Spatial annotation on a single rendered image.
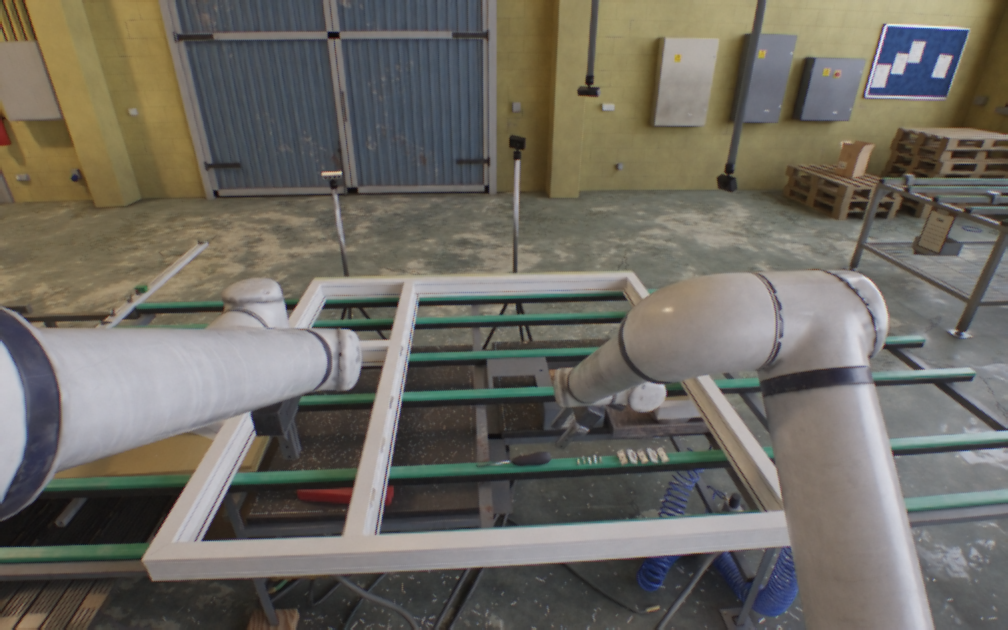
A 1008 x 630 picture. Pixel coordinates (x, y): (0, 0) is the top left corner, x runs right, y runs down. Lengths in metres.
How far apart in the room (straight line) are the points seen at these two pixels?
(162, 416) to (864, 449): 0.64
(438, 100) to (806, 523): 6.95
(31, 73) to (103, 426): 8.49
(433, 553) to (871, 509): 0.86
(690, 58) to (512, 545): 7.05
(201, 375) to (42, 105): 8.43
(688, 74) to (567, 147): 1.84
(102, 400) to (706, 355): 0.54
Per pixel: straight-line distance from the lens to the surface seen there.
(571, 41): 7.05
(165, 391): 0.42
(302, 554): 1.27
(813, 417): 0.64
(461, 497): 1.77
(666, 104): 7.66
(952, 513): 1.79
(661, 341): 0.62
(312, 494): 1.83
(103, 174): 8.47
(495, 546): 1.21
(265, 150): 7.81
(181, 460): 2.10
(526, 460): 1.45
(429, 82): 7.28
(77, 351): 0.38
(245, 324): 0.83
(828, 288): 0.68
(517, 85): 7.37
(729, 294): 0.61
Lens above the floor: 1.89
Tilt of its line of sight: 28 degrees down
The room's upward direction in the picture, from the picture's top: straight up
